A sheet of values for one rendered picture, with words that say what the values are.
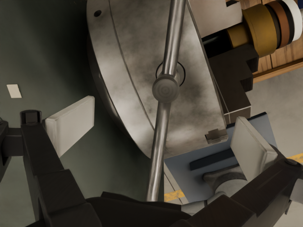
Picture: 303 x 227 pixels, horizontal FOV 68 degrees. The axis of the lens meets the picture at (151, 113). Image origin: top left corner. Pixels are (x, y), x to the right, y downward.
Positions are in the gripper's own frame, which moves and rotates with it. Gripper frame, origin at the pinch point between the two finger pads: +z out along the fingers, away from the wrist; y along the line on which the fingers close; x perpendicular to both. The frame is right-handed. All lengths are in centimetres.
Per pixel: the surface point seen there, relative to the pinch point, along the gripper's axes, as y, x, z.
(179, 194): 19, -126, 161
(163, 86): -0.2, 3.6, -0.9
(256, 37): 12.0, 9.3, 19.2
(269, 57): 24, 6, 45
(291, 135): 95, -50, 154
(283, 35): 16.1, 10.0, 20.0
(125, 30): -6.0, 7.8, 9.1
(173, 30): 0.0, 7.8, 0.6
